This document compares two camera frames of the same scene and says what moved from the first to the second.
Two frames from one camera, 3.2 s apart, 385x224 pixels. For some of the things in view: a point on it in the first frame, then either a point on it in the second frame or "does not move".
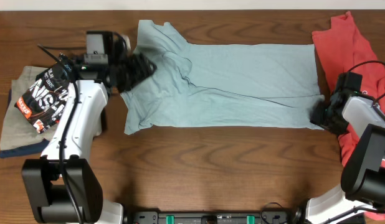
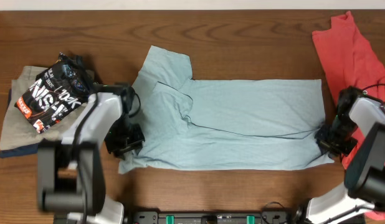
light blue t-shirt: x=205 y=85 → x=196 y=124
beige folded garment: x=19 y=129 does not move
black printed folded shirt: x=45 y=101 does not move
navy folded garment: x=22 y=150 does not move
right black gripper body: x=328 y=119 → x=335 y=137
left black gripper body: x=128 y=74 → x=124 y=137
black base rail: x=215 y=217 does not move
